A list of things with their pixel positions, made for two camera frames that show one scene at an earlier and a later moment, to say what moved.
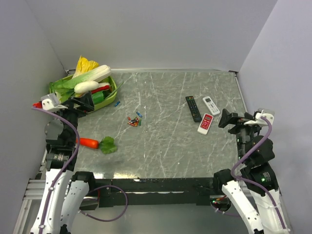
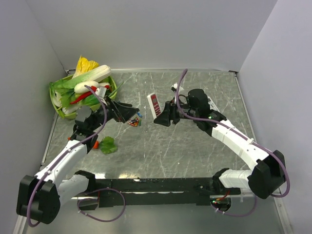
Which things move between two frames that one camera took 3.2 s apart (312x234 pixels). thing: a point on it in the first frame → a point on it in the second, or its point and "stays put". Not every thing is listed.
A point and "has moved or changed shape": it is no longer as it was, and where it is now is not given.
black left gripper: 81,110 → 120,113
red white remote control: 205,124 has moved or changed shape
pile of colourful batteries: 135,122 stays put
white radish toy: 85,87 stays put
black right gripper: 232,117 → 170,113
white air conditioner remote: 213,109 stays put
